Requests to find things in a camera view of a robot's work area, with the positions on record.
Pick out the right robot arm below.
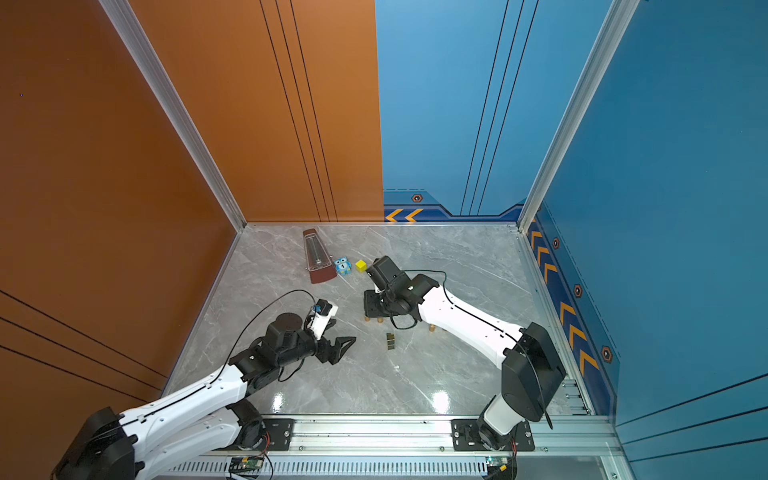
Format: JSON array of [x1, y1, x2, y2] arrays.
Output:
[[363, 256, 566, 450]]

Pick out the camera black cable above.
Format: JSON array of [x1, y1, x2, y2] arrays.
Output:
[[389, 268, 554, 430], [53, 289, 319, 475]]

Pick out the left camera black cable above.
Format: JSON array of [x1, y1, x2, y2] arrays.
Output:
[[53, 289, 319, 475]]

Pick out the aluminium corner post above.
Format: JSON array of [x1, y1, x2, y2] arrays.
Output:
[[99, 0, 247, 233], [517, 0, 640, 233]]

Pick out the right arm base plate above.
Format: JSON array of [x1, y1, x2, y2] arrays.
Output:
[[451, 419, 536, 452]]

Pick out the green circuit board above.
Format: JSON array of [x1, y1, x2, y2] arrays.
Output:
[[226, 456, 267, 479], [483, 457, 518, 480]]

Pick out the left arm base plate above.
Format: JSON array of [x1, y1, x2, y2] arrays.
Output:
[[222, 417, 295, 452]]

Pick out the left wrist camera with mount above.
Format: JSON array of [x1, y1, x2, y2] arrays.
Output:
[[306, 299, 338, 340]]

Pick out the left green circuit board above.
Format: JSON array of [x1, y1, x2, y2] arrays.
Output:
[[226, 456, 267, 479]]

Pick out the blue owl toy cube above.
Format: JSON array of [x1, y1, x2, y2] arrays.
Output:
[[334, 257, 351, 276]]

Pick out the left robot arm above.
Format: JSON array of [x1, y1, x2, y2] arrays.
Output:
[[51, 312, 355, 479]]

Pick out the front aluminium rail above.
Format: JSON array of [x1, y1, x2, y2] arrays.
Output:
[[162, 415, 633, 479]]

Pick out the right camera black cable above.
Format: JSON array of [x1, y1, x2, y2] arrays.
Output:
[[389, 268, 554, 430]]

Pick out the dark red metronome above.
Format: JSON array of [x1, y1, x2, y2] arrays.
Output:
[[303, 228, 337, 284]]

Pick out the right aluminium corner post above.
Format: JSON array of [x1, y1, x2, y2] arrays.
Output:
[[517, 0, 640, 233]]

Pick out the right green circuit board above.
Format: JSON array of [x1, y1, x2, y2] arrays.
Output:
[[483, 457, 518, 480]]

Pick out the left aluminium corner post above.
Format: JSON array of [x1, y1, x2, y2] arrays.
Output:
[[99, 0, 247, 233]]

